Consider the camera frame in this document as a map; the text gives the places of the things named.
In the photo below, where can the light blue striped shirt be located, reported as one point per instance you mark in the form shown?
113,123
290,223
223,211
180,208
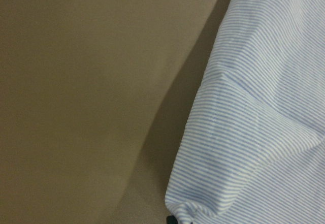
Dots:
253,146

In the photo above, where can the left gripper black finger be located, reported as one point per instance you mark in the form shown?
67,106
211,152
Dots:
171,219

